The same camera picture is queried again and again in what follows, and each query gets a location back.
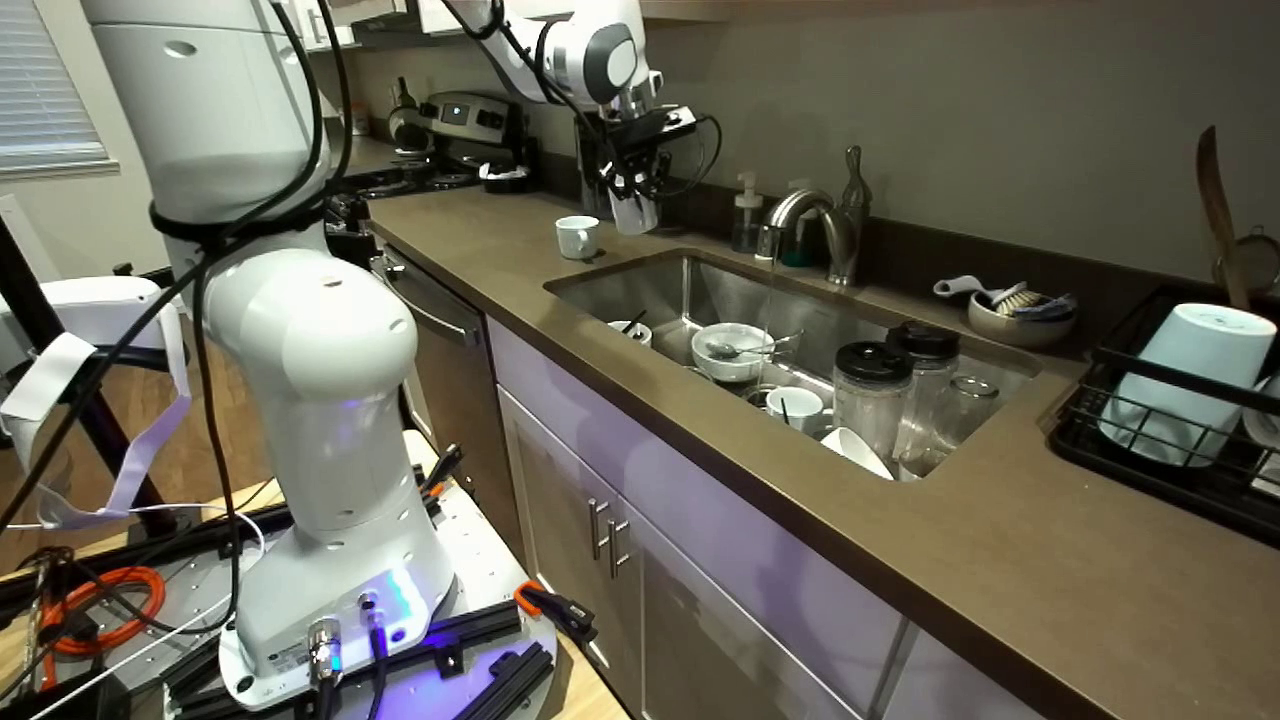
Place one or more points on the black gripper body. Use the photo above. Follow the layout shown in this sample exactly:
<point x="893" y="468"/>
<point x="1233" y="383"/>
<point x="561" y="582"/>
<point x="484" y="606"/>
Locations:
<point x="633" y="149"/>

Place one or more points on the white ceramic mug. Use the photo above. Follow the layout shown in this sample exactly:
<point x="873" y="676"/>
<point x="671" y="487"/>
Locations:
<point x="579" y="236"/>
<point x="638" y="212"/>

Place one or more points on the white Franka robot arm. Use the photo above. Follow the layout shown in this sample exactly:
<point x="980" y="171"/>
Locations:
<point x="306" y="387"/>

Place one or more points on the clear soap dispenser white pump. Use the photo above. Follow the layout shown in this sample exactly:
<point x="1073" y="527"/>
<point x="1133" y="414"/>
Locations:
<point x="747" y="223"/>

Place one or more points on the white plate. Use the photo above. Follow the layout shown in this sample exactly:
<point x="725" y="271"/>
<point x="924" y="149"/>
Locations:
<point x="631" y="330"/>

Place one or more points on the stainless steel sink basin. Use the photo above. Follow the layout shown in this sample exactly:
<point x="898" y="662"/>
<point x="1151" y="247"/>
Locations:
<point x="747" y="303"/>

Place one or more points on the silver countertop toaster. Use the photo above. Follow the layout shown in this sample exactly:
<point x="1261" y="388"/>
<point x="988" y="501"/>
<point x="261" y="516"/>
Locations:
<point x="465" y="124"/>

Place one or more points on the wide white ceramic bowl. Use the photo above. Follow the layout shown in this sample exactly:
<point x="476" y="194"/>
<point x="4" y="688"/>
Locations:
<point x="731" y="355"/>

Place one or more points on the brushed steel kitchen faucet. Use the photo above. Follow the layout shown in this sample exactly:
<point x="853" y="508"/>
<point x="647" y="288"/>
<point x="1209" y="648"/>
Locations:
<point x="850" y="227"/>

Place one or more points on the stainless steel dishwasher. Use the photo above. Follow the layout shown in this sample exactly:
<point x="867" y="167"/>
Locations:
<point x="453" y="387"/>

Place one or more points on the small white cup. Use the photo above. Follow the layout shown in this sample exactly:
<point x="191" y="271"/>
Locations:
<point x="796" y="407"/>

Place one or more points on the white upper cabinets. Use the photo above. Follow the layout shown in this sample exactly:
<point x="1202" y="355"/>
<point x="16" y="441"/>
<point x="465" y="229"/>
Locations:
<point x="387" y="17"/>

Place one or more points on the clear blender jar black lid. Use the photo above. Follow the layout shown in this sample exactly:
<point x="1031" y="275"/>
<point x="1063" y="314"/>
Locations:
<point x="873" y="395"/>
<point x="920" y="349"/>

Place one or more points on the orange black clamp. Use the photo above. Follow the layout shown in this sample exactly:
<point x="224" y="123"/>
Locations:
<point x="440" y="468"/>
<point x="552" y="611"/>

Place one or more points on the clear drinking glass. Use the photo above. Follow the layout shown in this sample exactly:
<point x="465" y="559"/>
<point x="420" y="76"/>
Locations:
<point x="964" y="401"/>

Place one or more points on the white perforated robot table top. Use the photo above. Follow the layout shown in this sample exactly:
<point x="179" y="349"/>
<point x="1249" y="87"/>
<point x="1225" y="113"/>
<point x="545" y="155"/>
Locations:
<point x="480" y="560"/>

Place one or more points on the small grey utensil bowl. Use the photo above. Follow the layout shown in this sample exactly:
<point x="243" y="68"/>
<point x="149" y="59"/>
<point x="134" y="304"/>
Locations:
<point x="1020" y="321"/>

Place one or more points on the grey lower kitchen cabinets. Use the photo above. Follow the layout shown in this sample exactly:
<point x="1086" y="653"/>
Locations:
<point x="723" y="586"/>

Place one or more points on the wooden spatula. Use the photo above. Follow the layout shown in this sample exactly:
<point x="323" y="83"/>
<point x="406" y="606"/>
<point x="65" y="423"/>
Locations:
<point x="1213" y="200"/>

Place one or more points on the pale blue cup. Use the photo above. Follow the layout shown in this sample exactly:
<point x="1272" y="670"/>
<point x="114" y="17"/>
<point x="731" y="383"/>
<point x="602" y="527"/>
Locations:
<point x="1186" y="374"/>

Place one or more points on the black tripod stand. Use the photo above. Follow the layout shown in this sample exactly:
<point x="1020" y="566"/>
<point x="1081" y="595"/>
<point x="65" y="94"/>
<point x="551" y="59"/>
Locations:
<point x="72" y="387"/>

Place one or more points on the white window blind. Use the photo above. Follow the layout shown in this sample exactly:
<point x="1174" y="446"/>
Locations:
<point x="46" y="83"/>

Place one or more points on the black aluminium rail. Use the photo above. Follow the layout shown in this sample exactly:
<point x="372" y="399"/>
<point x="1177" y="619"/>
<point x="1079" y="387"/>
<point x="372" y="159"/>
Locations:
<point x="515" y="682"/>
<point x="453" y="626"/>

